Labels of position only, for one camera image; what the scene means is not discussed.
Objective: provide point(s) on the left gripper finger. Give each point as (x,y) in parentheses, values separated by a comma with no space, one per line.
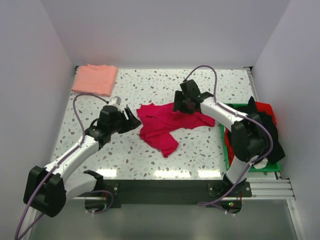
(133,123)
(129,113)

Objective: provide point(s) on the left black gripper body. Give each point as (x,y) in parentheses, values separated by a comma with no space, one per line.
(120,125)

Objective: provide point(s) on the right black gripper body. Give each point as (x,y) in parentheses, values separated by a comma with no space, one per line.
(181,103)

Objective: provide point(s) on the crimson red t-shirt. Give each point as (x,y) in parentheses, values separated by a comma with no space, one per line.
(158,121)

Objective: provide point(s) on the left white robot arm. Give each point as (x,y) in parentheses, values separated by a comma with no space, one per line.
(48,189)

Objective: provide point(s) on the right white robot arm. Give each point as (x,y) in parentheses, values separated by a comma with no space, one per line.
(250,140)

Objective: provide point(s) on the folded peach t-shirt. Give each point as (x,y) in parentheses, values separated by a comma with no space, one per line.
(95,79)

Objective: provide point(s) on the red garment in bin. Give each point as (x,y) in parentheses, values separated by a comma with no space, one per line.
(267,109)

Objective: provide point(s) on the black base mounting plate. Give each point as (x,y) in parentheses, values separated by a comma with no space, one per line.
(154,192)

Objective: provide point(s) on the white cloth in bin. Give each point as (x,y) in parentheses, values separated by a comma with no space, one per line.
(260,164)

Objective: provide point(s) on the green plastic bin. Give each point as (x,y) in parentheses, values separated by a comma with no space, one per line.
(229,154)

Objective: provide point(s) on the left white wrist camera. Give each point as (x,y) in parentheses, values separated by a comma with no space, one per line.
(115,101)

